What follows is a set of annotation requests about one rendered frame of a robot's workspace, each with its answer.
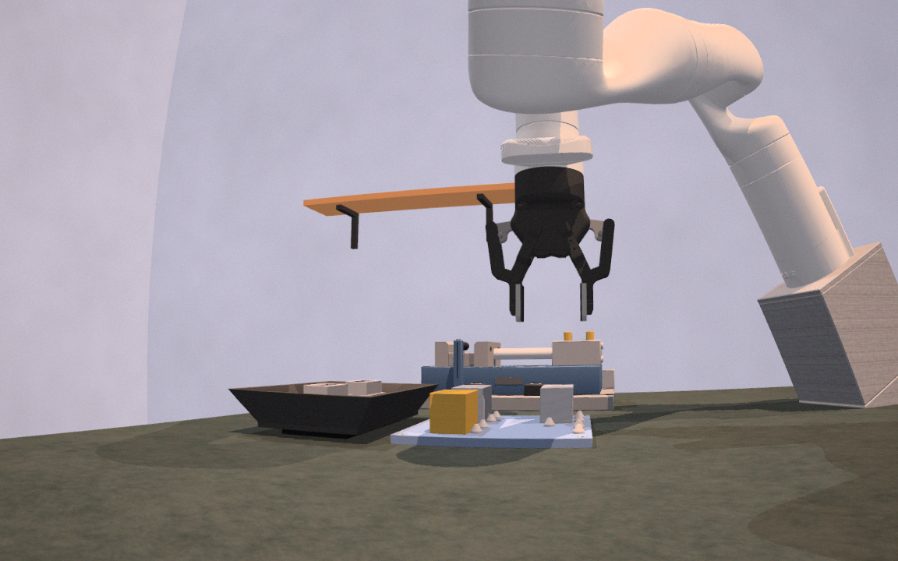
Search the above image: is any orange block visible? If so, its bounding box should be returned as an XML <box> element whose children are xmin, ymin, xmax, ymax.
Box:
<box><xmin>430</xmin><ymin>390</ymin><xmax>478</xmax><ymax>435</ymax></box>

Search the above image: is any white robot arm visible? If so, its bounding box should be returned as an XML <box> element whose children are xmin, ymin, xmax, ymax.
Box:
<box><xmin>468</xmin><ymin>0</ymin><xmax>854</xmax><ymax>288</ymax></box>

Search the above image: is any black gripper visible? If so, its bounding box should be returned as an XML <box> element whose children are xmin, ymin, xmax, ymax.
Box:
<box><xmin>486</xmin><ymin>166</ymin><xmax>615</xmax><ymax>322</ymax></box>

